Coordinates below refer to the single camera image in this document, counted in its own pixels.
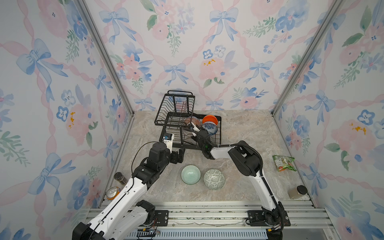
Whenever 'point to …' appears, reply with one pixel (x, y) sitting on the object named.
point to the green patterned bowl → (214, 179)
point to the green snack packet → (283, 162)
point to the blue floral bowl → (211, 128)
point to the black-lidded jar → (297, 192)
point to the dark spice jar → (119, 176)
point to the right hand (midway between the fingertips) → (197, 124)
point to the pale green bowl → (190, 174)
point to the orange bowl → (210, 118)
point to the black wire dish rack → (175, 115)
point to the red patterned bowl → (192, 119)
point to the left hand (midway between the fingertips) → (177, 145)
